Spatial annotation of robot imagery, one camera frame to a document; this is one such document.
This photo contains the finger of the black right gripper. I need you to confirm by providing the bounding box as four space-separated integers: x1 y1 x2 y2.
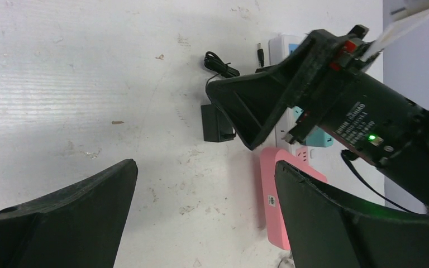
205 29 333 151

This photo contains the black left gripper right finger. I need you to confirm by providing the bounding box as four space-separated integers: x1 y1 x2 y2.
275 161 429 267

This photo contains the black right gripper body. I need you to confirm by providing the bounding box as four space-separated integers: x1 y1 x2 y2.
284 25 429 213

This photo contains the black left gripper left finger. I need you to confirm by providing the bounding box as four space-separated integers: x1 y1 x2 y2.
0 159 138 267

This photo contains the pink triangular plug adapter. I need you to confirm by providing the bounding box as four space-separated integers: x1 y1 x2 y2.
260 146 327 250

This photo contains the black power adapter with cord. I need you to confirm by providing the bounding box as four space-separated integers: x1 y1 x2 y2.
201 42 266 143

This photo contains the white power strip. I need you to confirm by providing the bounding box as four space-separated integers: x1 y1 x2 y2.
269 34 321 156

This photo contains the teal plug adapter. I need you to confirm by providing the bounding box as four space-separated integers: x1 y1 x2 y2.
301 127 334 148

